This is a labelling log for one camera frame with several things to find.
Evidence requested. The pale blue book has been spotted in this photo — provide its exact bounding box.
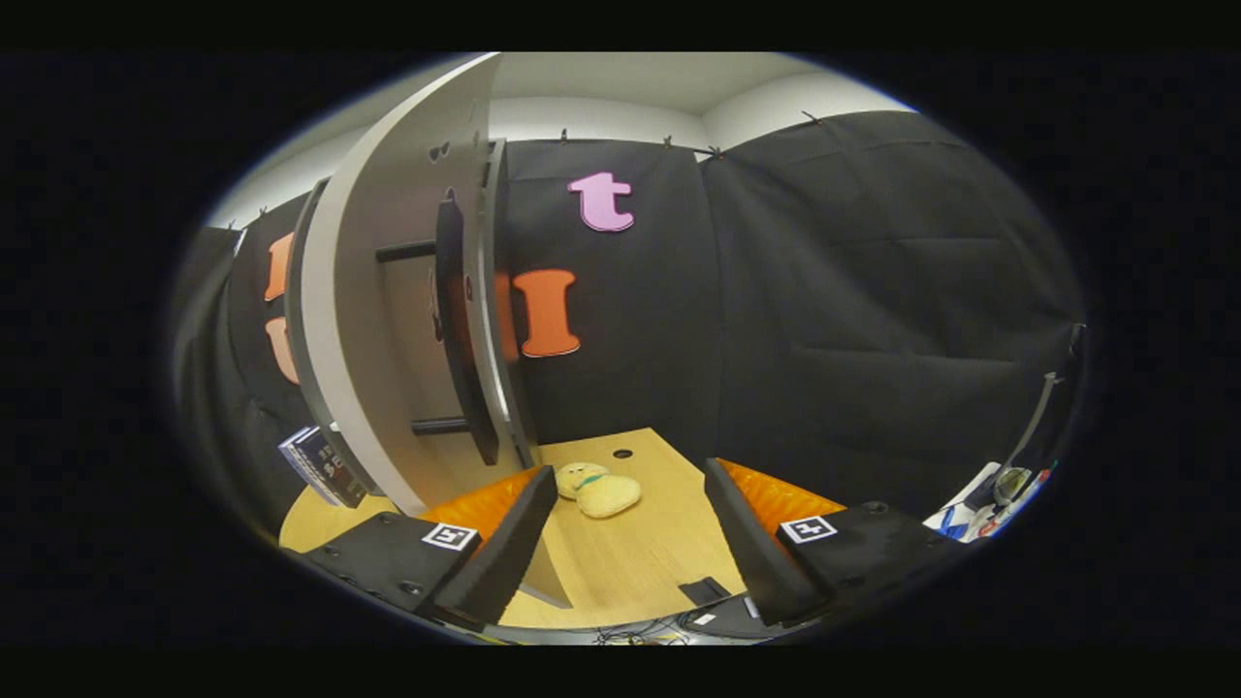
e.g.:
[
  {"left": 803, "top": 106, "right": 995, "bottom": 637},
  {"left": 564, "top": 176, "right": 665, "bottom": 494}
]
[
  {"left": 283, "top": 428, "right": 340, "bottom": 507},
  {"left": 277, "top": 433, "right": 326, "bottom": 500}
]

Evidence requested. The black backdrop cloth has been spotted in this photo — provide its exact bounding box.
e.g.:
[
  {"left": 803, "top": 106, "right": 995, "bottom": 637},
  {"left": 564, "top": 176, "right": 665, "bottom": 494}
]
[{"left": 175, "top": 109, "right": 1092, "bottom": 544}]

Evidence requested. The yellow plush toy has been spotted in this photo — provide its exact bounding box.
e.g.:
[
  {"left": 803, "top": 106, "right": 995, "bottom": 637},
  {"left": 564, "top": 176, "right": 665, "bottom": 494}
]
[{"left": 555, "top": 461, "right": 643, "bottom": 520}]

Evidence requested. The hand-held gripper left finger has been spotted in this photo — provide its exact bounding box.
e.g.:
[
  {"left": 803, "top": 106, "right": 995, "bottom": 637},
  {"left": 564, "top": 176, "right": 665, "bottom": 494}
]
[{"left": 302, "top": 466, "right": 560, "bottom": 631}]

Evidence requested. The dark grey cabinet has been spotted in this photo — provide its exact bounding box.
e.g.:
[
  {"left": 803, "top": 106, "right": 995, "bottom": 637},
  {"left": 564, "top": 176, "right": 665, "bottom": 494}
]
[{"left": 284, "top": 139, "right": 539, "bottom": 497}]

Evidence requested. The thin grey stand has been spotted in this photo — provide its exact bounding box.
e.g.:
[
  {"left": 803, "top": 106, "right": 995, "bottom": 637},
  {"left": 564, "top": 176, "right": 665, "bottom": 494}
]
[{"left": 1008, "top": 371, "right": 1060, "bottom": 476}]

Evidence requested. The dark blue book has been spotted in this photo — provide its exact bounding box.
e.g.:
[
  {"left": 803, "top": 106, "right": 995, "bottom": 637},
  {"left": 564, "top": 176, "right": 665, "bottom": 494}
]
[{"left": 296, "top": 425, "right": 371, "bottom": 510}]

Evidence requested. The white cabinet door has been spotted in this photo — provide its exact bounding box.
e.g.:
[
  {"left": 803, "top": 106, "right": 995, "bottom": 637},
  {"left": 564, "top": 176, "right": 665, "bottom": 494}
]
[{"left": 301, "top": 52, "right": 573, "bottom": 612}]

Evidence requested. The black door handle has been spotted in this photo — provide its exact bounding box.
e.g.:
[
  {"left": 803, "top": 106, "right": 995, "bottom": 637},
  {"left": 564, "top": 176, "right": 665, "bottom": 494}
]
[{"left": 374, "top": 187, "right": 502, "bottom": 468}]

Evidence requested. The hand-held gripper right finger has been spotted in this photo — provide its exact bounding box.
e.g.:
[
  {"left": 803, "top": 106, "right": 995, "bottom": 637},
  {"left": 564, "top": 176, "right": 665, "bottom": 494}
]
[{"left": 704, "top": 458, "right": 971, "bottom": 628}]

